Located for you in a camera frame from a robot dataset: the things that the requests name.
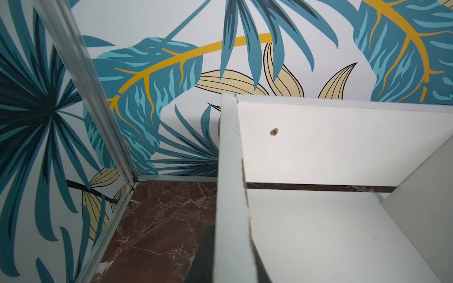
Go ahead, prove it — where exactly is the left aluminium corner post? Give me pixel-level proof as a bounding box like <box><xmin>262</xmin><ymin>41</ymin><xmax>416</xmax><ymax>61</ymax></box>
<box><xmin>32</xmin><ymin>0</ymin><xmax>138</xmax><ymax>189</ymax></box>

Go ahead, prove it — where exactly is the white wooden bookshelf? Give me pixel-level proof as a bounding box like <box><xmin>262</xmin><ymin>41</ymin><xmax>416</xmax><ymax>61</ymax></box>
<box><xmin>212</xmin><ymin>94</ymin><xmax>453</xmax><ymax>283</ymax></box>

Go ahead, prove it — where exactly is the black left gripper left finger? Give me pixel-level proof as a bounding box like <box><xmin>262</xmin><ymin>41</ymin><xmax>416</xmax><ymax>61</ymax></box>
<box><xmin>185</xmin><ymin>225</ymin><xmax>215</xmax><ymax>283</ymax></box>

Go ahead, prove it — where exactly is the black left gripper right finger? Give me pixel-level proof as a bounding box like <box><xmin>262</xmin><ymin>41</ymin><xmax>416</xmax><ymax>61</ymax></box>
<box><xmin>251</xmin><ymin>240</ymin><xmax>272</xmax><ymax>283</ymax></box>

